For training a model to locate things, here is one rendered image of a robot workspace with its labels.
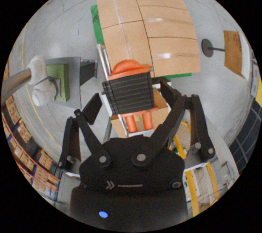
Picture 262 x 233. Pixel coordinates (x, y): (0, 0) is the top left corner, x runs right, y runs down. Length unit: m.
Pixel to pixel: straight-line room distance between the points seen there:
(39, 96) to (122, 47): 0.79
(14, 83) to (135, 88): 0.60
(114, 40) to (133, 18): 0.29
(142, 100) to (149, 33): 0.82
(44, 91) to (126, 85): 0.66
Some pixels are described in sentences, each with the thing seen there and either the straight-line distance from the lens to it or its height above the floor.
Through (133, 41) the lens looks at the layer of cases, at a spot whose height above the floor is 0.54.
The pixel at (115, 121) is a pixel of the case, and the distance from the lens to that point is 0.65.
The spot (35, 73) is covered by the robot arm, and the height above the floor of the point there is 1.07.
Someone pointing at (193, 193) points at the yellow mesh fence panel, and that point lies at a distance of 1.15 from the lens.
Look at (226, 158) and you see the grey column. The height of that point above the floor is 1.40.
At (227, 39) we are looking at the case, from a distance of 1.60.
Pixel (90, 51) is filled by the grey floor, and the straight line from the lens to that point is 1.57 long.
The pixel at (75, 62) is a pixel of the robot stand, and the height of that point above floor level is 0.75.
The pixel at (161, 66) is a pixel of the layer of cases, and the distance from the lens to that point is 0.95.
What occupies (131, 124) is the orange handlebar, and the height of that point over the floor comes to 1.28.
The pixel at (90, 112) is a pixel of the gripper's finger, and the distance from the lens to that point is 0.16.
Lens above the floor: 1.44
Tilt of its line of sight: 62 degrees down
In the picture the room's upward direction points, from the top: 178 degrees clockwise
